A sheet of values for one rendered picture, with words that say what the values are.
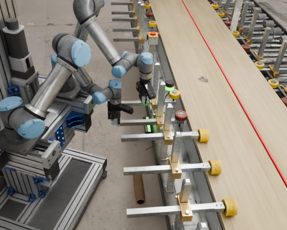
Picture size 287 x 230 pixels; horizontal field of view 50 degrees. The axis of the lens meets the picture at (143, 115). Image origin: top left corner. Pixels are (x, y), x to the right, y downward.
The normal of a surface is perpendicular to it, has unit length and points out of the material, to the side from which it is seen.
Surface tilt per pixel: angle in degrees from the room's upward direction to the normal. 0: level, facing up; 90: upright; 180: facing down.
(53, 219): 0
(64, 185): 0
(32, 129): 95
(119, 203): 0
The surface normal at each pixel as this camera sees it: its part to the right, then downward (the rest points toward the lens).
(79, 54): 0.80, 0.34
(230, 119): 0.04, -0.77
